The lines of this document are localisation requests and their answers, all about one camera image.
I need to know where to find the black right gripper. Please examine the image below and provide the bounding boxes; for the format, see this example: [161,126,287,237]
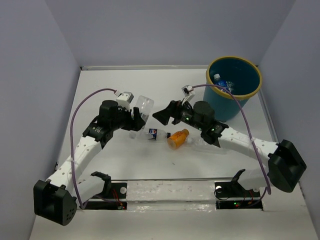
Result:
[152,97,205,132]

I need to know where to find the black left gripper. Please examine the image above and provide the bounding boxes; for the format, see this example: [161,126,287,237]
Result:
[110,104,145,132]

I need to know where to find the dark blue Pepsi label bottle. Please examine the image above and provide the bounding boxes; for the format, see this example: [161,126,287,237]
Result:
[129,128,171,142]

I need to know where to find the orange juice bottle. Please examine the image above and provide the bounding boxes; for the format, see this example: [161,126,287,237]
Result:
[167,129,190,150]

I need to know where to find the clear unlabelled plastic bottle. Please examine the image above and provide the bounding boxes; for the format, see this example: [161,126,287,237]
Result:
[186,136,228,155]

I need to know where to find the blue label white cap bottle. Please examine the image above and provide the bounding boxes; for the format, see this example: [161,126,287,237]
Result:
[213,73,234,93]

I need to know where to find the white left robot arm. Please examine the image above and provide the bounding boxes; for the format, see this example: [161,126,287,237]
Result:
[33,100,146,226]

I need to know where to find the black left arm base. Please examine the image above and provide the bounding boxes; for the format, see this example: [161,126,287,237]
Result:
[84,181,128,211]

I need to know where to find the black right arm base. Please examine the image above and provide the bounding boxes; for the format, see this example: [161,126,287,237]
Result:
[213,169,263,210]

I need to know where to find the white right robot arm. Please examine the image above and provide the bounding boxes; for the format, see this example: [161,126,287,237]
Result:
[152,100,307,196]

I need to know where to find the teal bin yellow rim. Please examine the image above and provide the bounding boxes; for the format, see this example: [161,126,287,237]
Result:
[203,56,263,122]

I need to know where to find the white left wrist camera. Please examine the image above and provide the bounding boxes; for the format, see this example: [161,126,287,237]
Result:
[116,91,134,111]

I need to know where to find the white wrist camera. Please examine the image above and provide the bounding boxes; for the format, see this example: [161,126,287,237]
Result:
[181,85,195,105]
[116,91,134,111]

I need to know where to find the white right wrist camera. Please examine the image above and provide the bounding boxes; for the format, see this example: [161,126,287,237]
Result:
[181,85,195,105]

